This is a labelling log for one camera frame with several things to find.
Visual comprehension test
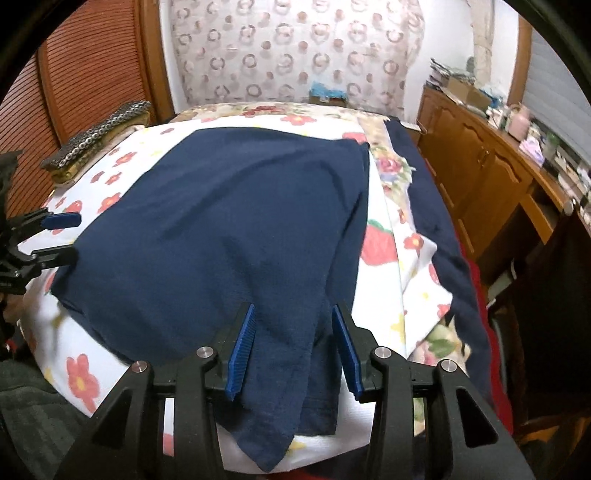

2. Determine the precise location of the white red-flowered blanket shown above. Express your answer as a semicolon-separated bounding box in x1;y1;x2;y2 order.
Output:
23;112;454;476

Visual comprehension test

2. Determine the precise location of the navy blanket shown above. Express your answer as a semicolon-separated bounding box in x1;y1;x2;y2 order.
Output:
385;119;493;409

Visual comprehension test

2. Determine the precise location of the pink jug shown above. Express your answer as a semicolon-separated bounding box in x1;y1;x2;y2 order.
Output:
507;103;533;140

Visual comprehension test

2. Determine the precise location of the blue cloth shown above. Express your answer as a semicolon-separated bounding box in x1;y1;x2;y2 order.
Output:
309;82;348;99

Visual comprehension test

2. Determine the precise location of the beige floral bedsheet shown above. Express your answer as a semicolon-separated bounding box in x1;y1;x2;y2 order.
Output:
178;102;474;370

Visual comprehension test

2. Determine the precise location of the grey window blind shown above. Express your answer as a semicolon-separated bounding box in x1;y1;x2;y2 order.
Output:
523;27;591;155

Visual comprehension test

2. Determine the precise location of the cardboard box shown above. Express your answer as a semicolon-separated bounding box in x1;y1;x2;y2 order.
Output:
442;75;493;112

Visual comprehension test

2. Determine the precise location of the stack of papers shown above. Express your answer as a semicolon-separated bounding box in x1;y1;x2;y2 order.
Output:
426;57;477;89

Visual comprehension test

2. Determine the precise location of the dark green cloth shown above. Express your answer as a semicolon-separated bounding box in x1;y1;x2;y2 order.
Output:
0;359;95;480

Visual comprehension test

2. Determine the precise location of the navy printed t-shirt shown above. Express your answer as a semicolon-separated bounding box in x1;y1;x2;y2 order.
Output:
50;127;373;474

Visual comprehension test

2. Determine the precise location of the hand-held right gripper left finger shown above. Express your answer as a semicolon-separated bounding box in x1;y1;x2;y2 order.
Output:
54;303;257;480

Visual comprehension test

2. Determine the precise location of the wooden sideboard cabinet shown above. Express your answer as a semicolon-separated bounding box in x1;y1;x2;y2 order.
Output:
417;87;579;261

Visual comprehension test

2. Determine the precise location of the black-white woven cushion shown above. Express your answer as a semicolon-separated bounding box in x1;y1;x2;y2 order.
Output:
40;100;153;175

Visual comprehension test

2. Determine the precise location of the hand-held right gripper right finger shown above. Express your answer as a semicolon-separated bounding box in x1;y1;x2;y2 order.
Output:
331;303;536;480

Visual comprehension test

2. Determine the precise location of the wooden louvered wardrobe door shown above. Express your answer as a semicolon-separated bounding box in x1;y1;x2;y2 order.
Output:
0;0;175;219

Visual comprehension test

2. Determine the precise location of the pink printed packet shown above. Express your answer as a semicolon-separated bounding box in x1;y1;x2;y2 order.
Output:
518;137;546;163

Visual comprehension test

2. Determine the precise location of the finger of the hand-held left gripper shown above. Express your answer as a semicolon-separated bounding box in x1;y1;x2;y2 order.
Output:
18;246;79;278
9;209;83;241

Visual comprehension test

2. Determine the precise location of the ring-patterned curtain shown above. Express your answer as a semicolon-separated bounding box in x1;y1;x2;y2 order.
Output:
167;0;426;117

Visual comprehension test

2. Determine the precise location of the red cloth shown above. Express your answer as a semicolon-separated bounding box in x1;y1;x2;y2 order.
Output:
462;257;514;437

